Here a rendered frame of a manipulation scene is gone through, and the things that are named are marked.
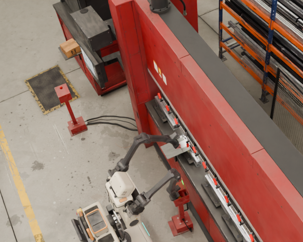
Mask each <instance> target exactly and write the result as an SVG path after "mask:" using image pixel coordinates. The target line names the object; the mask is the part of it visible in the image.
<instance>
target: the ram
mask: <svg viewBox="0 0 303 242"><path fill-rule="evenodd" d="M139 21H140V27H141V32H142V38H143V44H144V50H145V55H146V61H147V67H148V69H149V71H150V72H151V74H152V75H153V77H154V78H155V80H156V81H157V83H158V84H159V86H160V87H161V89H162V90H163V92H164V93H165V95H166V96H167V98H168V99H169V101H170V102H171V104H172V105H173V107H174V108H175V110H176V111H177V113H178V114H179V116H180V117H181V119H182V120H183V122H184V123H185V125H186V126H187V128H188V129H189V131H190V132H191V134H192V136H193V137H194V139H195V140H196V142H197V143H198V145H199V146H200V148H201V149H202V151H203V152H204V153H205V155H206V156H207V158H208V159H209V161H210V162H211V164H212V166H213V167H214V169H215V170H216V172H217V173H218V175H219V176H220V178H221V179H222V181H223V182H224V184H225V185H226V187H227V188H228V190H229V191H230V193H231V194H232V196H233V197H234V199H235V200H236V202H237V203H238V205H239V206H240V208H241V209H242V211H243V212H244V214H245V215H246V217H247V219H248V220H249V221H250V223H251V224H252V226H253V227H254V229H255V230H256V232H257V233H258V235H259V236H260V238H261V239H262V241H263V242H303V237H302V235H301V234H300V233H299V232H298V230H297V229H296V228H295V226H294V225H293V223H292V222H291V221H290V219H289V218H288V217H287V215H286V214H285V212H284V211H283V210H282V208H281V207H280V206H279V204H278V203H277V202H276V200H275V199H274V197H273V196H272V195H271V193H270V192H269V191H268V189H267V188H266V187H265V185H264V184H263V183H262V181H261V180H260V179H259V177H258V176H257V174H256V173H255V172H254V170H253V169H252V168H251V167H250V165H249V164H248V162H247V161H246V159H245V158H244V157H243V155H242V154H241V153H240V151H239V150H238V149H237V147H236V146H235V145H234V143H233V142H232V141H231V139H230V138H229V136H228V135H227V134H226V132H225V131H224V130H223V128H222V127H221V126H220V124H219V123H218V121H217V120H216V119H215V117H214V116H213V115H212V113H211V112H210V111H209V109H208V108H207V107H206V105H205V104H204V103H203V101H202V100H201V98H200V97H199V96H198V94H197V93H196V92H195V90H194V89H193V88H192V86H191V85H190V83H189V82H188V81H187V79H186V78H185V76H184V75H183V74H182V73H181V71H180V70H179V69H178V67H177V66H176V65H175V63H174V62H173V60H172V59H171V58H170V56H169V55H168V54H167V52H166V51H165V49H164V48H163V47H162V45H161V44H160V43H159V41H158V40H157V39H156V37H155V36H154V34H153V33H152V32H151V30H150V29H149V28H148V27H147V25H146V24H145V23H144V21H143V20H142V18H141V17H140V16H139ZM154 61H155V63H156V64H157V69H158V72H157V71H156V69H155V67H154ZM159 69H160V70H161V77H160V75H159V74H160V73H159ZM149 71H148V72H149ZM150 72H149V74H150ZM162 73H163V74H164V76H165V77H166V84H167V85H166V84H165V82H164V81H163V74H162ZM151 74H150V75H151ZM152 75H151V77H152ZM153 77H152V78H153ZM154 78H153V80H154ZM155 80H154V81H155ZM156 81H155V82H156ZM157 83H156V84H157ZM158 84H157V85H158ZM159 86H158V87H159ZM160 87H159V89H160ZM161 89H160V90H161ZM162 90H161V92H162ZM163 92H162V93H163ZM164 93H163V95H164ZM165 95H164V96H165ZM166 96H165V98H166ZM167 98H166V99H167ZM167 101H168V100H167ZM169 101H168V102H169ZM169 104H170V103H169ZM171 104H170V105H171ZM171 107H172V106H171ZM173 107H172V109H173ZM173 110H174V109H173ZM175 110H174V112H175ZM175 113H176V112H175ZM177 113H176V115H177ZM177 116H178V115H177ZM179 116H178V117H179ZM180 117H179V119H180ZM181 119H180V120H181ZM182 120H181V122H182ZM183 122H182V123H183ZM183 125H184V124H183ZM185 125H184V127H185ZM185 128H186V127H185ZM187 128H186V130H187ZM187 131H188V130H187ZM189 131H188V133H189ZM189 134H190V133H189ZM191 134H190V136H191ZM192 136H191V137H192ZM193 137H192V139H193ZM194 139H193V140H194ZM195 140H194V142H195ZM196 142H195V143H196ZM197 143H196V145H197ZM198 145H197V147H198V148H199V146H198ZM200 148H199V149H200ZM200 151H201V150H200ZM202 151H201V152H202ZM203 152H202V154H203ZM203 155H204V154H203ZM205 155H204V157H205ZM205 158H206V157H205ZM207 158H206V160H207ZM207 161H208V160H207ZM209 161H208V163H209ZM211 164H210V163H209V165H210V166H211ZM212 166H211V168H212V169H213V167H212ZM214 169H213V171H214V172H215V170H214ZM216 172H215V174H216V175H217V173H216ZM218 175H217V177H218ZM218 178H219V177H218ZM220 178H219V179H220ZM220 181H221V180H220ZM222 181H221V183H222ZM222 184H223V183H222ZM224 184H223V186H224ZM224 187H225V186H224ZM226 187H225V189H226ZM226 190H227V189H226ZM228 190H227V192H228ZM228 193H229V192H228ZM230 193H229V195H230ZM230 196H231V195H230ZM232 196H231V198H232ZM232 199H233V198H232ZM234 199H233V201H234ZM234 202H235V201H234ZM236 202H235V204H236ZM238 205H237V204H236V206H237V207H238ZM240 208H239V207H238V209H239V210H240ZM242 211H241V210H240V212H241V213H242ZM242 214H243V213H242ZM244 214H243V216H244ZM244 217H245V216H244ZM246 217H245V219H246ZM247 219H246V220H247ZM248 220H247V222H248ZM250 223H249V222H248V224H249V225H250ZM250 227H251V225H250ZM251 228H252V227H251ZM252 230H253V228H252ZM253 231H254V230H253ZM254 233H255V231H254ZM255 234H256V233H255ZM256 236H257V234H256ZM257 237H258V236H257ZM258 239H259V237H258ZM259 240H260V239H259ZM260 242H261V240H260Z"/></svg>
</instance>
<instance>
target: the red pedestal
mask: <svg viewBox="0 0 303 242"><path fill-rule="evenodd" d="M54 89H55V91H56V93H57V96H58V98H59V101H60V103H61V104H62V103H64V102H65V104H66V106H67V109H68V111H69V114H70V116H71V119H72V120H71V121H68V122H67V123H68V125H69V126H68V127H67V128H68V130H69V133H70V135H71V136H74V135H77V134H79V133H82V132H84V131H87V130H88V129H87V127H86V124H85V122H84V120H83V118H82V116H81V117H78V118H75V116H74V114H73V111H72V109H71V106H70V103H69V100H71V99H72V96H71V94H70V91H69V89H68V87H67V85H66V83H65V84H63V85H60V86H57V87H55V88H54Z"/></svg>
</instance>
